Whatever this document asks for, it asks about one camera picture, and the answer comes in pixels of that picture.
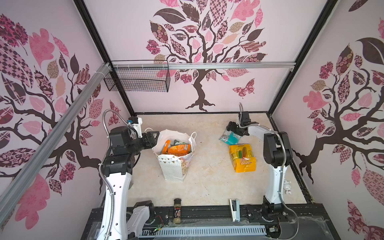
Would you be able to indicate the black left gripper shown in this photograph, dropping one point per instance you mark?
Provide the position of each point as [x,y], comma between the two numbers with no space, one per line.
[148,137]

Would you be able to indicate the black wire basket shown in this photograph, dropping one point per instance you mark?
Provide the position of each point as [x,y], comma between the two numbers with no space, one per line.
[139,76]

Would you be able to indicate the yellow orange mango snack bag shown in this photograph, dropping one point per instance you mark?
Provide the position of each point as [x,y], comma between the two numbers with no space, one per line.
[243,159]

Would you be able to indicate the aluminium rail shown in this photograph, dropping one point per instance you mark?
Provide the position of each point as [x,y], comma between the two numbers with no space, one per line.
[26,176]
[205,66]

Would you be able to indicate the white slotted cable duct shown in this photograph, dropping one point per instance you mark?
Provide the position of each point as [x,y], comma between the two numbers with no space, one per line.
[214,231]

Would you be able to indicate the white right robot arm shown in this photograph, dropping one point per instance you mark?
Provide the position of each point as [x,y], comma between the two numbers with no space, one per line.
[277,153]

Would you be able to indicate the green Fox's bag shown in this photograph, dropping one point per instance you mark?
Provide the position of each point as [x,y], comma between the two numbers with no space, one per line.
[176,143]

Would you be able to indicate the back aluminium rail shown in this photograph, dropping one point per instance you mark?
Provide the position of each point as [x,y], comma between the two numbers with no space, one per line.
[205,66]

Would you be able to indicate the white paper bag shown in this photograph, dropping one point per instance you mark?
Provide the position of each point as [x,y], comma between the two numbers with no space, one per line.
[174,168]

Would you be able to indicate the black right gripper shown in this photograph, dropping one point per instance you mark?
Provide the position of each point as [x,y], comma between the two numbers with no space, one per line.
[230,126]

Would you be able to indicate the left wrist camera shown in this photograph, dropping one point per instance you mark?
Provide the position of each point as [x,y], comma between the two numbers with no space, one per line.
[136,122]

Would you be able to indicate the spice bottle black cap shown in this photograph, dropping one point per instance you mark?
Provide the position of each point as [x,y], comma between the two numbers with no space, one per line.
[177,211]

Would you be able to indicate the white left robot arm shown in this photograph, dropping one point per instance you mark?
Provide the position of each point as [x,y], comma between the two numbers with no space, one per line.
[125,145]

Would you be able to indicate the left aluminium rail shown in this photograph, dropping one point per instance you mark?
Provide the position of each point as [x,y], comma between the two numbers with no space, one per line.
[26,176]

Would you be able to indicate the teal white snack packet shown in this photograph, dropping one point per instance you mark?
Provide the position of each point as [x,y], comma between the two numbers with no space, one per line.
[230,138]

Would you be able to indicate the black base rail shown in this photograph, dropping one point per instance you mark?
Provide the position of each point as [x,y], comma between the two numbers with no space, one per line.
[314,222]

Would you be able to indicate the orange snack packet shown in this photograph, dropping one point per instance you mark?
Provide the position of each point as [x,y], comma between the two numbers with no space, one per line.
[179,150]

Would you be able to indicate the small white figurine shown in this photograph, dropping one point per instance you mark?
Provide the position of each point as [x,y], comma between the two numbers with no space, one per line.
[287,187]

